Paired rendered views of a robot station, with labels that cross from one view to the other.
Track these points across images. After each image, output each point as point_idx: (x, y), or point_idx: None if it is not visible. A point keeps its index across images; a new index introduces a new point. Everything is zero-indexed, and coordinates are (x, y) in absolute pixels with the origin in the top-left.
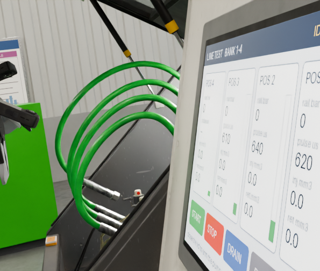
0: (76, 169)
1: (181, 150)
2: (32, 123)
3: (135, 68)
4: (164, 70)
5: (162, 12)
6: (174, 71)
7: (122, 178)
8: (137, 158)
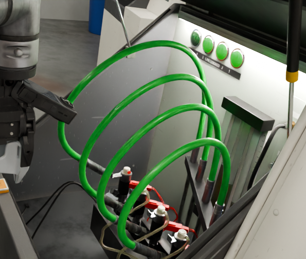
0: (109, 177)
1: (287, 228)
2: (69, 120)
3: (118, 12)
4: (187, 55)
5: (295, 59)
6: (197, 58)
7: (77, 122)
8: (95, 104)
